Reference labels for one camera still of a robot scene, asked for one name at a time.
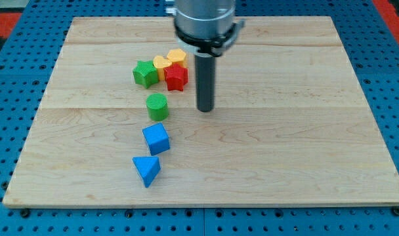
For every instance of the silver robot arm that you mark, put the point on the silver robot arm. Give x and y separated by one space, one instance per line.
205 28

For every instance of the green cylinder block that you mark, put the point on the green cylinder block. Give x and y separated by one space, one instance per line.
157 107

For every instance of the blue cube block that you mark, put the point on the blue cube block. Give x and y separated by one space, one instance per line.
157 138

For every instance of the red star block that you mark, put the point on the red star block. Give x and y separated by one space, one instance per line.
176 77

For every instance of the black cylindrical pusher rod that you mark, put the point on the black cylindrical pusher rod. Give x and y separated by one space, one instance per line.
205 83

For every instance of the yellow hexagon block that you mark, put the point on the yellow hexagon block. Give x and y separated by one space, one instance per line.
178 56

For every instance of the yellow heart block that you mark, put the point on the yellow heart block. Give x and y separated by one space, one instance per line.
160 63

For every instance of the green star block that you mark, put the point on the green star block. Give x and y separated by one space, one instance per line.
145 74

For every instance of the blue triangle block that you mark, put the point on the blue triangle block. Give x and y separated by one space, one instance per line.
148 168

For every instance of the wooden board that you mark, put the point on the wooden board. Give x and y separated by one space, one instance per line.
291 126

